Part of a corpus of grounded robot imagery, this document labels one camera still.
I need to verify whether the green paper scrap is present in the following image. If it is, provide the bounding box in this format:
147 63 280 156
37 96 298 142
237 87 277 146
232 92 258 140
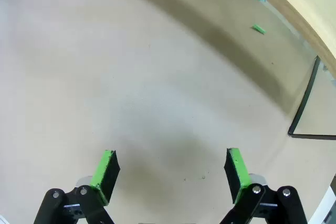
251 24 267 35

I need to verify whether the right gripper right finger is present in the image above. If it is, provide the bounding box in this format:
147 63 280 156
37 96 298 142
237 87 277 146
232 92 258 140
219 147 308 224

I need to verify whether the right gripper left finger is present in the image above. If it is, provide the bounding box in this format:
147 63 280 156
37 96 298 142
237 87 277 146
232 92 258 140
33 150 121 224

